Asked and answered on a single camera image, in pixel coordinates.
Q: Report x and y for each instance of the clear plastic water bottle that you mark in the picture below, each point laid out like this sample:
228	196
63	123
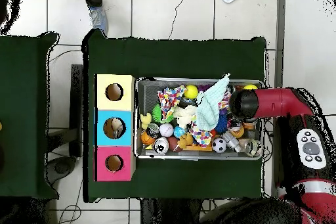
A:
118	129

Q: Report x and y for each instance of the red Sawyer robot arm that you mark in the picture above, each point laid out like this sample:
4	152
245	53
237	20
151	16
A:
275	103

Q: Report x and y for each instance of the clear mesh bin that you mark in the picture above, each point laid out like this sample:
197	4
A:
147	95

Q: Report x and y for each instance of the wooden box with three holes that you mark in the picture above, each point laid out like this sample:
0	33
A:
126	98

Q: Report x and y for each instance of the colourful dotted cloth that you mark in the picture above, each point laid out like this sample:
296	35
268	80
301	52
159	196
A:
169	99

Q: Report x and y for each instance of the yellow ball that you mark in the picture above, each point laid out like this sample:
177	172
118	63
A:
191	91
250	86

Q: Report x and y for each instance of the brown plush bear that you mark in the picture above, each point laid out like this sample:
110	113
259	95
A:
185	140

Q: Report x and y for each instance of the silver drink can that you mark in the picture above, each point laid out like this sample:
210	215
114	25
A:
161	145

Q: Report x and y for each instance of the mint green knitted cloth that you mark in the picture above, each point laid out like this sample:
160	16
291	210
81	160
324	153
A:
210	108

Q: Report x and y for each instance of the dark green tablecloth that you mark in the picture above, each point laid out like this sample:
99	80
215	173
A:
170	58

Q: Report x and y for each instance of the black and white soccer ball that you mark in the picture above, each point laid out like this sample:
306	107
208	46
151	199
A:
219	145

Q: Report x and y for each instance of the silver plastic toy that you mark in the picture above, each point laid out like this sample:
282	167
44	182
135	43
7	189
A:
231	141

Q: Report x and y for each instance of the person's foot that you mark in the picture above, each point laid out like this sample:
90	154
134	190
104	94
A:
98	19

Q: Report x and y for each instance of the green covered side table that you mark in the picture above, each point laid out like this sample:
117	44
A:
21	116

